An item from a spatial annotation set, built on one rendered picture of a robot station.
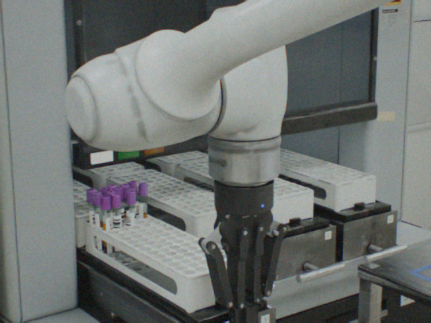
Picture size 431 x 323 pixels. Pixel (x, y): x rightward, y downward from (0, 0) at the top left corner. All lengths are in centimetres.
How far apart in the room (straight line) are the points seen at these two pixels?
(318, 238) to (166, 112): 68
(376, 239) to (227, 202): 60
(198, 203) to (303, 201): 19
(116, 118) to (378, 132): 88
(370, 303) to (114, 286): 38
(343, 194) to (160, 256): 47
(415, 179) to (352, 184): 195
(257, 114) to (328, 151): 76
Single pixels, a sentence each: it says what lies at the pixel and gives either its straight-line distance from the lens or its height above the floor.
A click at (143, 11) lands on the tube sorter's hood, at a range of 135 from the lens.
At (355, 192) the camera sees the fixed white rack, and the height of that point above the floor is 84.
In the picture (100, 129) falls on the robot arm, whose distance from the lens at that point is 93.
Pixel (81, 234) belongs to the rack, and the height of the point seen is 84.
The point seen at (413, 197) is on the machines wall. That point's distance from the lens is 359.
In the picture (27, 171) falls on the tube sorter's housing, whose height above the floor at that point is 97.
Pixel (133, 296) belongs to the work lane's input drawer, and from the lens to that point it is 128.
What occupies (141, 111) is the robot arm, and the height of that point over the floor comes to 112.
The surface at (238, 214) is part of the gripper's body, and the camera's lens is 110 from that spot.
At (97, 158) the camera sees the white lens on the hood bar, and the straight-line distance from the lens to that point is 133.
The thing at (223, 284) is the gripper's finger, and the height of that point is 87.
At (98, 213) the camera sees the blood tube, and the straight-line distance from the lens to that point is 138.
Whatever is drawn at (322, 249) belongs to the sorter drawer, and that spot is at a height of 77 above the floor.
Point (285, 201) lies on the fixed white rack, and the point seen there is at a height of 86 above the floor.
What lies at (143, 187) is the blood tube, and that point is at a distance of 141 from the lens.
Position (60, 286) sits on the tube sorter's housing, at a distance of 139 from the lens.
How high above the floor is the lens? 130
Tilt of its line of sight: 15 degrees down
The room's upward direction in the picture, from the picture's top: straight up
